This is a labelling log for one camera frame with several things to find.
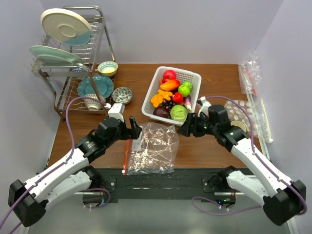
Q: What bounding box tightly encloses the teal scalloped plate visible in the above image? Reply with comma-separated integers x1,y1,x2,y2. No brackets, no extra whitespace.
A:
78,74,114,98

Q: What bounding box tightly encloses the polka dot plastic bag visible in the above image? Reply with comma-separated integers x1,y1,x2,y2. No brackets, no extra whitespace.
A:
224,100,258,138

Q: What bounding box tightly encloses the black white floral bowl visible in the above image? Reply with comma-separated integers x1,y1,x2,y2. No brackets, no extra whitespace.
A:
112,87,133,105

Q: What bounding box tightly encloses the grey patterned bowl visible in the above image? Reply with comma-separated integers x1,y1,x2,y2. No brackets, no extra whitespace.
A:
83,94,102,111

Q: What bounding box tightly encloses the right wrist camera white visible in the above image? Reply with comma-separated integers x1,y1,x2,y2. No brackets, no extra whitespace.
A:
197,96,211,117

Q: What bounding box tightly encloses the yellow blue patterned bowl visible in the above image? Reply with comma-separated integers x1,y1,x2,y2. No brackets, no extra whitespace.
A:
97,61,118,77

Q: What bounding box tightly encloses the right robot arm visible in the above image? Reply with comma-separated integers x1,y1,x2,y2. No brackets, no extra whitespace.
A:
178,105,307,226

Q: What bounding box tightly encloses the large cream teal plate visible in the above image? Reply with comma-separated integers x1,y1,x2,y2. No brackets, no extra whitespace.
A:
40,8,92,46

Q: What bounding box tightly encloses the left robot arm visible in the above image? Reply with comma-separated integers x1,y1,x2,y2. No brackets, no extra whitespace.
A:
8,117,142,227

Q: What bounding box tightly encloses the clear zip top bag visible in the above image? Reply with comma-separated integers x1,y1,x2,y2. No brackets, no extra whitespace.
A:
122,122,179,176

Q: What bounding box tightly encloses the stack of clear bags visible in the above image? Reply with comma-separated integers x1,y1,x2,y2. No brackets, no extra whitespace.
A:
238,50,273,159

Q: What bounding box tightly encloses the metal dish rack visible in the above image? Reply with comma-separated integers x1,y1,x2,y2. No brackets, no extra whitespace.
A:
29,5,116,121

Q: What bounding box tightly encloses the small green cabbage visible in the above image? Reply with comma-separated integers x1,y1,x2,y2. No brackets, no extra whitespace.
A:
178,81,193,98

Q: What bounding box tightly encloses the purple white radish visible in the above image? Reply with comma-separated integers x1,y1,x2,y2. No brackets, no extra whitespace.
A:
184,95,192,111

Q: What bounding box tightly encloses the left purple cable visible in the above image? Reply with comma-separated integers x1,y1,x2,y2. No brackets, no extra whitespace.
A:
0,97,112,234

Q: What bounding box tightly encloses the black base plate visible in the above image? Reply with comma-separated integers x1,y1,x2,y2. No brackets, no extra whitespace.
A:
56,167,247,204

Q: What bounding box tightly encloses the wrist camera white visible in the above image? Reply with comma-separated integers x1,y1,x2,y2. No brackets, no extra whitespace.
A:
197,96,211,117
108,103,125,122

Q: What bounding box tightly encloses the red apple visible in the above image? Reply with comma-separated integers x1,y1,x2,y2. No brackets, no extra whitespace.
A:
162,70,176,82

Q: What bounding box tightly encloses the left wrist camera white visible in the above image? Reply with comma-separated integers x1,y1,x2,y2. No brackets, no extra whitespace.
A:
108,103,125,122

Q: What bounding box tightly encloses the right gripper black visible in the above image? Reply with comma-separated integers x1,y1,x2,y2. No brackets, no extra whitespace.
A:
176,113,218,137

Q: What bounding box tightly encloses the red bell pepper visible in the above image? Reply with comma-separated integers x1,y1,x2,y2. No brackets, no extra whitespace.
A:
172,92,184,105

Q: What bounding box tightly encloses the cream enamel mug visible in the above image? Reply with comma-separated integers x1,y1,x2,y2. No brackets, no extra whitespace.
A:
231,120,248,133

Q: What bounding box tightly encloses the dark grapes bunch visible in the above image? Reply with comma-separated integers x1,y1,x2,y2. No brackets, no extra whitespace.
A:
161,100,176,111

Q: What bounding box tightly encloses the large green cabbage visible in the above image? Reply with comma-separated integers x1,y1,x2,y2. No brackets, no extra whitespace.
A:
170,105,188,122

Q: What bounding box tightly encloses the pale green plate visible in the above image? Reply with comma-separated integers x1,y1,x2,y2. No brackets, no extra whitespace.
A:
29,45,81,58
38,55,84,65

